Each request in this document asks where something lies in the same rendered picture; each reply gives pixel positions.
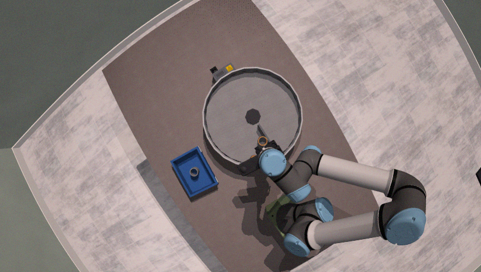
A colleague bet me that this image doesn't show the blue crate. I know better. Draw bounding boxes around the blue crate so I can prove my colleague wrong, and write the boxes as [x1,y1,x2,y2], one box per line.
[170,146,218,196]

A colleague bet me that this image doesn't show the grey round turntable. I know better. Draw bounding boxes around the grey round turntable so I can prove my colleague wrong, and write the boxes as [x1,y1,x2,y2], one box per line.
[202,63,303,165]

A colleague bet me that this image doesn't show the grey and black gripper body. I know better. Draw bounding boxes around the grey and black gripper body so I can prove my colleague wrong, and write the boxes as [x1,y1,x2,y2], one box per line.
[255,140,284,155]

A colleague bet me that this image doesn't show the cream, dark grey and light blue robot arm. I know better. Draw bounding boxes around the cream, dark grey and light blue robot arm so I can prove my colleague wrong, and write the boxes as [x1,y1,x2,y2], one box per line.
[237,145,427,257]

